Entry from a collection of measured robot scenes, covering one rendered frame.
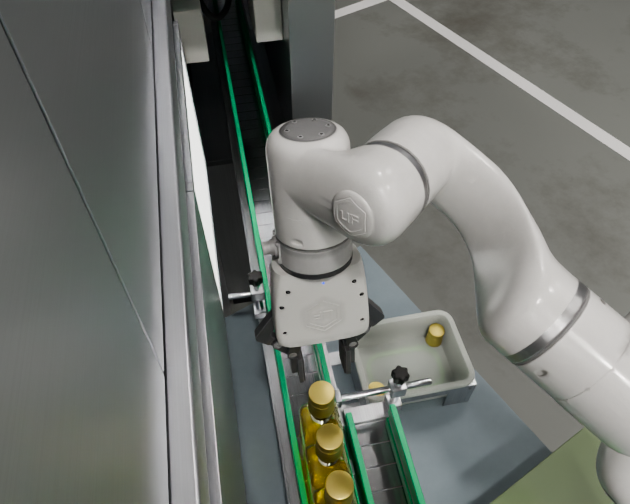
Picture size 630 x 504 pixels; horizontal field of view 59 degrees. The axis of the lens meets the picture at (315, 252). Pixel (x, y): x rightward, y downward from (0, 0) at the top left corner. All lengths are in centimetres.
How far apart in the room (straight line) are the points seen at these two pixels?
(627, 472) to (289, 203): 37
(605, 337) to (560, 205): 231
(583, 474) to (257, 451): 59
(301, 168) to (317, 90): 107
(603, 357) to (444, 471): 74
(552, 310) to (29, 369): 35
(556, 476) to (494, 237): 70
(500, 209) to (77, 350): 36
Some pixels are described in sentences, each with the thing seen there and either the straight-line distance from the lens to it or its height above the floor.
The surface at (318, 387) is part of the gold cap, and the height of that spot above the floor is 116.
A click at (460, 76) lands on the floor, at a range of 339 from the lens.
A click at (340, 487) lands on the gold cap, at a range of 70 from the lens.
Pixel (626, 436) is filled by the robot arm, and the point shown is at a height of 143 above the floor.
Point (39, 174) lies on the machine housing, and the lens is 28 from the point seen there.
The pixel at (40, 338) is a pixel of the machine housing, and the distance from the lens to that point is 24.
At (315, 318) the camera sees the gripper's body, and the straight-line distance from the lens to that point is 58.
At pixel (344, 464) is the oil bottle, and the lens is 79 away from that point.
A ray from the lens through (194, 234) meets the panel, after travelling 70.
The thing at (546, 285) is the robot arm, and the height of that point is 150.
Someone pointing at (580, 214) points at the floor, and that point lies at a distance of 276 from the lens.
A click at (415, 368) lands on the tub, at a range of 122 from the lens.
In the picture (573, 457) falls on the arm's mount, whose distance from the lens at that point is 117.
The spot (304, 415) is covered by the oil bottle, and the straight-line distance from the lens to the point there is 81.
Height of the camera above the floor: 184
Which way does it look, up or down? 51 degrees down
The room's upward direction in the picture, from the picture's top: straight up
